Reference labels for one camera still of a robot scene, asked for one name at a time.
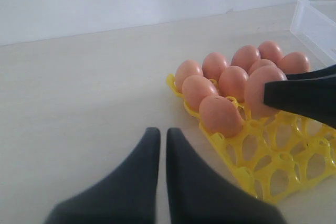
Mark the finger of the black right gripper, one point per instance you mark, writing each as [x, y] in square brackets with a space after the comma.
[312, 98]
[325, 72]

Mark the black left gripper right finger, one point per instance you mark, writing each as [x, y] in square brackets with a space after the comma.
[197, 194]

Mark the yellow plastic egg tray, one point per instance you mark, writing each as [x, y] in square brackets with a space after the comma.
[271, 158]

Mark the clear plastic bin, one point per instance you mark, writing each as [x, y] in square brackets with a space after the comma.
[313, 23]

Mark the brown egg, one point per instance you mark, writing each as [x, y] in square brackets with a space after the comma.
[245, 57]
[195, 89]
[270, 50]
[294, 63]
[232, 82]
[186, 69]
[219, 115]
[260, 63]
[255, 89]
[213, 65]

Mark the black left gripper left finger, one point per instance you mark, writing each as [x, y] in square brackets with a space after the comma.
[127, 195]

